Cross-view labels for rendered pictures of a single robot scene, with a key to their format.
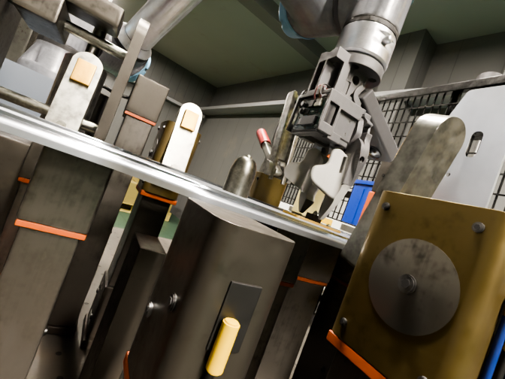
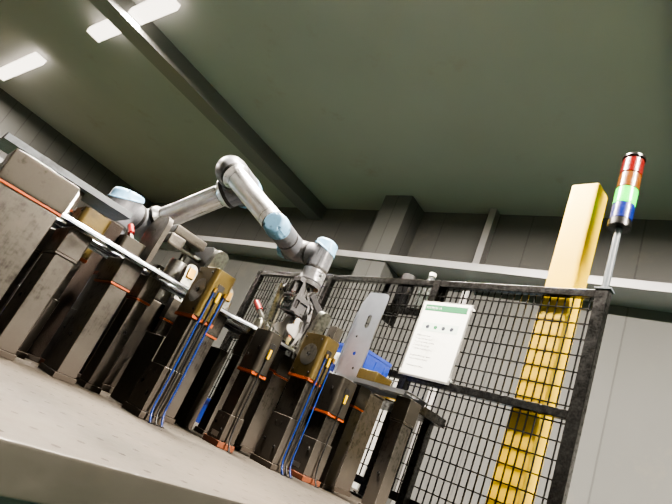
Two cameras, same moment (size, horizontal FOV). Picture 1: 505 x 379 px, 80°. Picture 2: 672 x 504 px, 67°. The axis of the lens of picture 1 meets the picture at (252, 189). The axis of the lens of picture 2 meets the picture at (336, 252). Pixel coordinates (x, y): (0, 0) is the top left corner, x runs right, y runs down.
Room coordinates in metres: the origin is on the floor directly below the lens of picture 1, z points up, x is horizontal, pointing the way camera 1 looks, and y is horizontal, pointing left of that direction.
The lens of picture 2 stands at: (-1.11, 0.18, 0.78)
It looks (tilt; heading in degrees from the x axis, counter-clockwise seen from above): 20 degrees up; 349
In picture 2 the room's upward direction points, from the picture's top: 24 degrees clockwise
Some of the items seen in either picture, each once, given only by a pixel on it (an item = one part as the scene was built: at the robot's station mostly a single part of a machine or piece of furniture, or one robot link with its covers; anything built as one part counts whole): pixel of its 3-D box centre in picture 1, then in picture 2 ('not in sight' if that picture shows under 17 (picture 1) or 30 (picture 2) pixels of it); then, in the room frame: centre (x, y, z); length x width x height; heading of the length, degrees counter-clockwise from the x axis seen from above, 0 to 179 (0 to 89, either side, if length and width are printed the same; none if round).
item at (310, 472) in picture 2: not in sight; (323, 428); (0.27, -0.25, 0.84); 0.12 x 0.07 x 0.28; 27
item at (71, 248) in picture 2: not in sight; (36, 289); (0.11, 0.51, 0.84); 0.12 x 0.05 x 0.29; 27
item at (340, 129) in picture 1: (337, 106); (300, 299); (0.40, -0.07, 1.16); 0.09 x 0.08 x 0.12; 118
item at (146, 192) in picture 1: (140, 229); not in sight; (0.52, 0.16, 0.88); 0.11 x 0.07 x 0.37; 27
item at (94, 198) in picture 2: not in sight; (66, 181); (0.39, 0.68, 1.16); 0.37 x 0.14 x 0.02; 117
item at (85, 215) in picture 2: not in sight; (49, 279); (0.28, 0.54, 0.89); 0.12 x 0.08 x 0.38; 27
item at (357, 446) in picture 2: not in sight; (355, 429); (0.43, -0.40, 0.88); 0.08 x 0.08 x 0.36; 27
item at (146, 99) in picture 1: (106, 202); not in sight; (0.50, 0.22, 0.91); 0.07 x 0.05 x 0.42; 27
